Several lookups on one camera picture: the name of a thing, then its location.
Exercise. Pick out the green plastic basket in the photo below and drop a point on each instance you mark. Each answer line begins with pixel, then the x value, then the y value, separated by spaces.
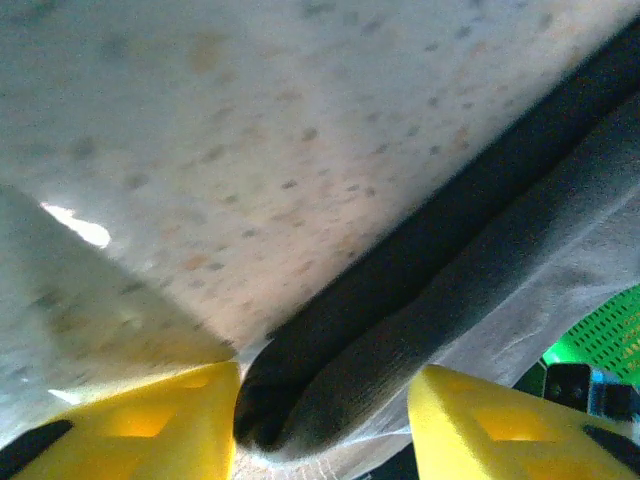
pixel 605 330

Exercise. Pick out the grey t-shirt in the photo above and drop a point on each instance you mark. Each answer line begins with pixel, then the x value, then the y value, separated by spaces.
pixel 500 280

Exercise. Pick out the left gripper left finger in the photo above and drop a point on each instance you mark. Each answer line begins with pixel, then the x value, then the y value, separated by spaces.
pixel 165 435

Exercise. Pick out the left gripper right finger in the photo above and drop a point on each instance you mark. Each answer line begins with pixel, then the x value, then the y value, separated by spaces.
pixel 475 440

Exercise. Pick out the black bracket with screws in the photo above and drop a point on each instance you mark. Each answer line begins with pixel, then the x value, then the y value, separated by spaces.
pixel 567 382

